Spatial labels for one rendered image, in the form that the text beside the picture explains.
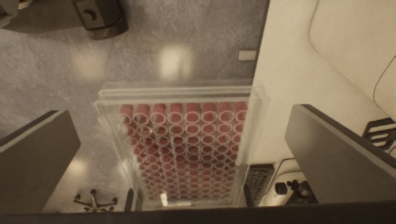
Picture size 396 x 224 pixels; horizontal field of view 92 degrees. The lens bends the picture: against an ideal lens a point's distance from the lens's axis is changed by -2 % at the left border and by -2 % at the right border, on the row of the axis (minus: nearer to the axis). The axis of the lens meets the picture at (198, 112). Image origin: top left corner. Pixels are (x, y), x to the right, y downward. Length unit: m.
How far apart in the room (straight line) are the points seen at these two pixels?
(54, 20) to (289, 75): 1.02
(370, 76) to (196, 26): 0.97
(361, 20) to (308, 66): 0.18
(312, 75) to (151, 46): 0.93
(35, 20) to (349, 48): 1.17
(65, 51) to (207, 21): 0.84
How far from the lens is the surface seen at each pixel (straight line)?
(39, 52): 1.51
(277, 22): 0.42
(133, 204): 0.18
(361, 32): 0.34
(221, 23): 1.18
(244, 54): 1.23
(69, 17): 1.12
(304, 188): 0.67
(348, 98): 0.61
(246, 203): 0.18
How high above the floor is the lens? 1.12
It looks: 48 degrees down
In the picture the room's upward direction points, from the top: 177 degrees clockwise
